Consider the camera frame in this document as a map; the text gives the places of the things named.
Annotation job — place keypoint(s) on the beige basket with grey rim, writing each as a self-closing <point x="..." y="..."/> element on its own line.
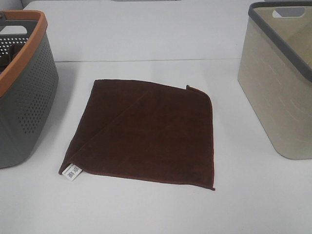
<point x="275" y="73"/>

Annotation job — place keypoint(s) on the grey basket with orange rim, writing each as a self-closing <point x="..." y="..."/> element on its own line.
<point x="28" y="84"/>

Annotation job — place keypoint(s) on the brown towel with white label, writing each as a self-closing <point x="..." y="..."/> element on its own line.
<point x="147" y="131"/>

